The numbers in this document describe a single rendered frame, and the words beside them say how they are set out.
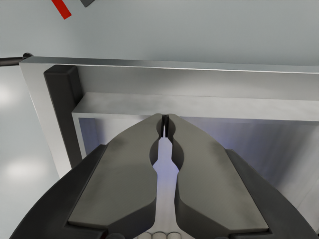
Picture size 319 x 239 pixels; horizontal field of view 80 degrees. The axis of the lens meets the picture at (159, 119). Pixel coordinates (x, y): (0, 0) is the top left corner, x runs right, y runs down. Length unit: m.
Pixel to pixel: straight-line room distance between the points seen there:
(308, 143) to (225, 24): 0.90
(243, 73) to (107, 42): 0.95
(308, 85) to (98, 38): 0.98
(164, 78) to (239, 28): 0.97
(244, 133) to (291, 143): 0.05
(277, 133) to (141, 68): 0.15
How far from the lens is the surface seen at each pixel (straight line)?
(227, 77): 0.17
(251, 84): 0.18
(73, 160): 0.20
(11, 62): 1.21
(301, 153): 0.26
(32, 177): 1.87
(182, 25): 1.05
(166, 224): 0.32
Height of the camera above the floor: 1.03
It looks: 57 degrees down
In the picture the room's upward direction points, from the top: 179 degrees clockwise
